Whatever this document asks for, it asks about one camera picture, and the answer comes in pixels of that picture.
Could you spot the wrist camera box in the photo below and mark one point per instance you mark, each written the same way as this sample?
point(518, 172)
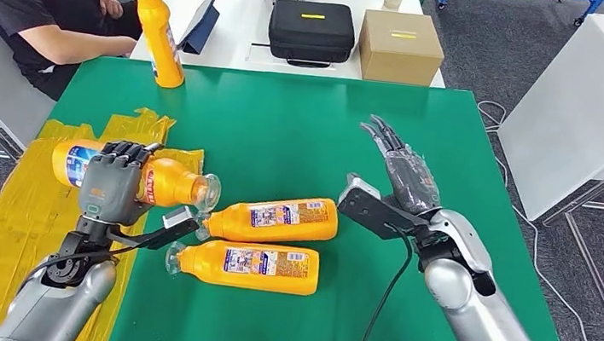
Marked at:
point(369, 208)
point(177, 220)

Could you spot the tablet in blue case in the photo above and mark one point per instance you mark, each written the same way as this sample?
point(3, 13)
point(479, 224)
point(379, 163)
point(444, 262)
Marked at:
point(201, 27)

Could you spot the black carrying case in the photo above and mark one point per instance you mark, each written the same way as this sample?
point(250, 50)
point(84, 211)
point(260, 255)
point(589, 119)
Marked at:
point(311, 34)

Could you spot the person's right forearm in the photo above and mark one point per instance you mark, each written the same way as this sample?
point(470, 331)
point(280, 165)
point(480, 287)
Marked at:
point(77, 47)

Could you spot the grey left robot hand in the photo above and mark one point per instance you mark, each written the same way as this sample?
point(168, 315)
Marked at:
point(109, 187)

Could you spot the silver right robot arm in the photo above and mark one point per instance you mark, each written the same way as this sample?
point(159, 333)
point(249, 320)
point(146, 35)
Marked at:
point(484, 320)

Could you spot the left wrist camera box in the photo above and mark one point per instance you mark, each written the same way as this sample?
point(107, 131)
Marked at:
point(177, 220)

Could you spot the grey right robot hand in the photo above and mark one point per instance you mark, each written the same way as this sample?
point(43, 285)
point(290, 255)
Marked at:
point(411, 181)

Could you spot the person's left hand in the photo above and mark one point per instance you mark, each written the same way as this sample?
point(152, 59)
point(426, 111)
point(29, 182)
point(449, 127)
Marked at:
point(110, 6)

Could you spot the yellow tape patch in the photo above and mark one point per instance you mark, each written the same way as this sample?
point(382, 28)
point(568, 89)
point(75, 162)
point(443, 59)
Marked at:
point(5, 226)

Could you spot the orange bottle clear cap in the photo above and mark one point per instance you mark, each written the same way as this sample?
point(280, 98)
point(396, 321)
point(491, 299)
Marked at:
point(200, 268)
point(169, 185)
point(158, 33)
point(227, 226)

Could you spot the brown cardboard box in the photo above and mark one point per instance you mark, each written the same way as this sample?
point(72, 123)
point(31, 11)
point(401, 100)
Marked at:
point(399, 52)

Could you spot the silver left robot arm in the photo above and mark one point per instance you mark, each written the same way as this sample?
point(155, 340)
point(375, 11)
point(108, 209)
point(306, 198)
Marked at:
point(53, 306)

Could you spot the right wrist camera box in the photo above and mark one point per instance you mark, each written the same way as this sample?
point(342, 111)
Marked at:
point(369, 208)

